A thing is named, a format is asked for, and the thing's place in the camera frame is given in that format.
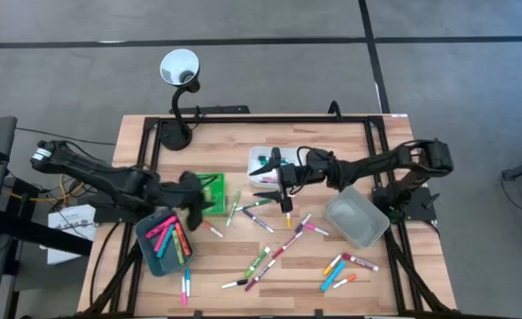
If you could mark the dark green whiteboard marker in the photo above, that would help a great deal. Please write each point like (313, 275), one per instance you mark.
(264, 157)

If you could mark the magenta whiteboard marker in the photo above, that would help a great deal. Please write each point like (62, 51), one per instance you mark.
(269, 180)

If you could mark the black gooseneck desk lamp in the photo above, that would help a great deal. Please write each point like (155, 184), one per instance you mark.
(178, 133)

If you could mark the purple small marker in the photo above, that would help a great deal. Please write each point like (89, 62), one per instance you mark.
(303, 223)

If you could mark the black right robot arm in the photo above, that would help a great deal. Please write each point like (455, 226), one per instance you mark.
(376, 164)

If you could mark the clear plastic bin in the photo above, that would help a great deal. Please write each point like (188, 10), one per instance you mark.
(358, 217)

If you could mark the black power strip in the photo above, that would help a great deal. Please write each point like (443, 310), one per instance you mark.
(216, 109)

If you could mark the pink highlighter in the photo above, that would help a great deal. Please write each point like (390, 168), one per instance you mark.
(161, 227)
(161, 239)

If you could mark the teal plastic bin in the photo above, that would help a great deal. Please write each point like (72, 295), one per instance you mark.
(167, 266)

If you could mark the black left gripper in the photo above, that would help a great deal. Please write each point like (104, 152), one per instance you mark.
(187, 192)

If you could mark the green thin marker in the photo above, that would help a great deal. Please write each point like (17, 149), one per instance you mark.
(254, 204)

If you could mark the white plastic bin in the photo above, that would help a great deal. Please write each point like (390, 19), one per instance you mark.
(256, 153)

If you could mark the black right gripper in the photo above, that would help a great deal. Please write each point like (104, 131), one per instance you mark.
(309, 166)

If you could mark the red whiteboard marker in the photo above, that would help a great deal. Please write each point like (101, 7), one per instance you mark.
(360, 262)

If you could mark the blue whiteboard marker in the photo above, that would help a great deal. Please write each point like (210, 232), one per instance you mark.
(265, 163)

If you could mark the blue highlighter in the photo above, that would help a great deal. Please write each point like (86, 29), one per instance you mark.
(332, 275)
(166, 243)

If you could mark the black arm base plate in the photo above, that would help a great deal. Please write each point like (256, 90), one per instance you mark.
(110, 215)
(415, 208)

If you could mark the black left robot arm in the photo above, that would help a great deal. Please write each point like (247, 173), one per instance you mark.
(123, 186)

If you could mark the green plastic mesh basket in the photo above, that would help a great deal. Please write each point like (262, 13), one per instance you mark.
(218, 206)

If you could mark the purple thin marker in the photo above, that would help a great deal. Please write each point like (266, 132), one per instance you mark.
(258, 220)

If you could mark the red thin marker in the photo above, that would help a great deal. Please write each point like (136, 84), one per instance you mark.
(287, 245)

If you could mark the black small marker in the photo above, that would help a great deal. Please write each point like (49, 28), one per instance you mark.
(235, 283)

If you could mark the black desk stand beam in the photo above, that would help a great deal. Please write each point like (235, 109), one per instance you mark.
(43, 230)

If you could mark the blue small marker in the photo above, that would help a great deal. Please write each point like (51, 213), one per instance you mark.
(188, 282)

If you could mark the orange small marker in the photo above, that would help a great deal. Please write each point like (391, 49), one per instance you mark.
(344, 281)
(212, 229)

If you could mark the slim green highlighter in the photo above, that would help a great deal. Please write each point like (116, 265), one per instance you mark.
(233, 208)

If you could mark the white paper sheet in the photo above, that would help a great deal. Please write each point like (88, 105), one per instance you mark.
(70, 221)

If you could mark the pink small marker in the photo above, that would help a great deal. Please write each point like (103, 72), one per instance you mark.
(183, 290)
(317, 228)

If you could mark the light green highlighter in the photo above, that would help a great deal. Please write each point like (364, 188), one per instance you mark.
(177, 247)

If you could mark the orange highlighter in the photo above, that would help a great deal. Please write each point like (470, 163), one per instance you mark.
(182, 239)

